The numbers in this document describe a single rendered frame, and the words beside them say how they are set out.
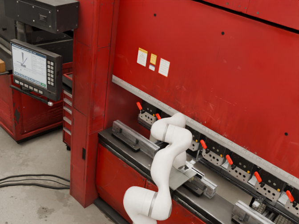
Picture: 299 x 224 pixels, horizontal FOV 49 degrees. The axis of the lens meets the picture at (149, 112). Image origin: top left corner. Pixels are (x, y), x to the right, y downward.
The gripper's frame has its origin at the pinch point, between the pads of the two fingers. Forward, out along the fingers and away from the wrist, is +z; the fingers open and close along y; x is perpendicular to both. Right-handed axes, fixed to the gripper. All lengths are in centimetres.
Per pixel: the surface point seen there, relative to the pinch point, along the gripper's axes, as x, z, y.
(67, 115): 19, 50, 165
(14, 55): 11, -69, 134
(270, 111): -46, -50, -44
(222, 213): 10.3, 10.7, -39.4
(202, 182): 1.0, 6.5, -17.3
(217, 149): -19.5, -19.4, -21.2
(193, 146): -13.7, -13.1, -3.6
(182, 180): 9.4, -4.8, -8.5
